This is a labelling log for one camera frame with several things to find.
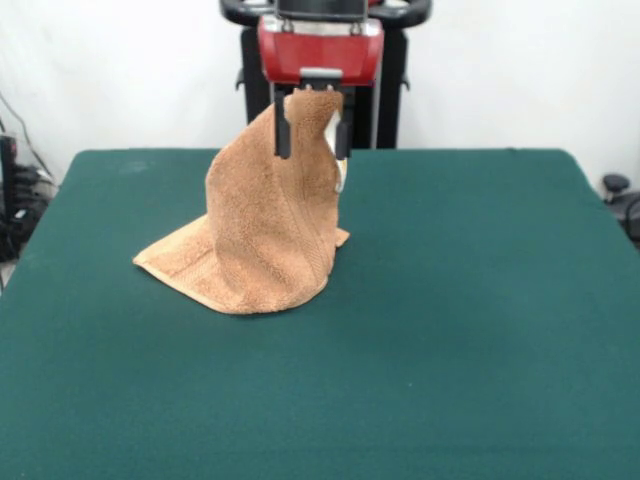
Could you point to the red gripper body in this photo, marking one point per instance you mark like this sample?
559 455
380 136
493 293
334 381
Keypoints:
320 55

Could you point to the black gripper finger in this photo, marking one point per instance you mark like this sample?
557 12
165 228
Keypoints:
283 130
344 135

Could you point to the tan terry towel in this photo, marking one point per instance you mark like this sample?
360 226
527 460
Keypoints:
270 215

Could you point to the dark green table cloth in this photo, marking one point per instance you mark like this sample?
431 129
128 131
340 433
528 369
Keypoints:
400 390

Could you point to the black chair base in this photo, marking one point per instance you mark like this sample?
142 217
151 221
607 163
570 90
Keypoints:
616 182

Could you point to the black box with red light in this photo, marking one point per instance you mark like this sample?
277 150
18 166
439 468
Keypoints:
7 170

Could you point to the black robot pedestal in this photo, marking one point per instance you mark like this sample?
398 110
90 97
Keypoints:
390 100

